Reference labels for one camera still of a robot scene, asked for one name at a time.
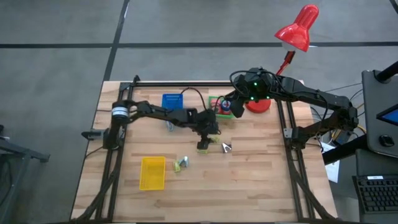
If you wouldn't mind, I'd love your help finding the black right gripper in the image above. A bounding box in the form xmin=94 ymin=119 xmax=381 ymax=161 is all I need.
xmin=224 ymin=67 xmax=276 ymax=119

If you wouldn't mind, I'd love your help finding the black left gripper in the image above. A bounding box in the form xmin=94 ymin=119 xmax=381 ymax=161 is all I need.
xmin=195 ymin=108 xmax=221 ymax=151

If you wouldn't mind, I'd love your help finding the green plastic basket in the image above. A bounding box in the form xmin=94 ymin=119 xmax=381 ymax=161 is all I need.
xmin=208 ymin=95 xmax=235 ymax=120

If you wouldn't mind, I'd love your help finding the blue plastic basket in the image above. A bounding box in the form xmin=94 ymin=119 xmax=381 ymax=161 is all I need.
xmin=161 ymin=93 xmax=184 ymax=111

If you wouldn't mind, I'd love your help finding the yellow plastic basket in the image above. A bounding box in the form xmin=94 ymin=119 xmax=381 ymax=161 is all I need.
xmin=139 ymin=156 xmax=167 ymax=191

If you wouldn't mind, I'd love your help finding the red desk lamp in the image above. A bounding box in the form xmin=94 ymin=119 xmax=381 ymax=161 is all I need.
xmin=244 ymin=4 xmax=320 ymax=114

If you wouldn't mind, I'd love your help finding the black table clamp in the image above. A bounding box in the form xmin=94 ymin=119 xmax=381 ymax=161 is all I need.
xmin=81 ymin=129 xmax=108 ymax=141

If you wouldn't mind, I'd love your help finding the white paper sheet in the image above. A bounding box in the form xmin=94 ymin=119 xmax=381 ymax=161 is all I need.
xmin=320 ymin=141 xmax=341 ymax=184

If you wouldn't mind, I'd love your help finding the black tablet blue screen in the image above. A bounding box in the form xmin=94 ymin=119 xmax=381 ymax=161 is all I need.
xmin=375 ymin=104 xmax=398 ymax=128

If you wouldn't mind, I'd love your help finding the black pole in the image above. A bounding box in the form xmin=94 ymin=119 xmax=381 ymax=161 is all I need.
xmin=376 ymin=60 xmax=398 ymax=84

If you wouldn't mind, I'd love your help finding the black keyboard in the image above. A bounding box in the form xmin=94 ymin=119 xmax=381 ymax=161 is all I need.
xmin=352 ymin=174 xmax=398 ymax=215

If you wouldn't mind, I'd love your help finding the black metal stand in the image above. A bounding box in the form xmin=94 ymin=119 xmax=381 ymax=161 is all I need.
xmin=0 ymin=124 xmax=51 ymax=224

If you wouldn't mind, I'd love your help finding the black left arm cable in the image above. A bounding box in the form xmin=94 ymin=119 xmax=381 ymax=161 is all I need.
xmin=180 ymin=86 xmax=208 ymax=110

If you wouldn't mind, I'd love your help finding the black aluminium table frame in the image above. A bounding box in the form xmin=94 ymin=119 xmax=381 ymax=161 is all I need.
xmin=70 ymin=74 xmax=338 ymax=223

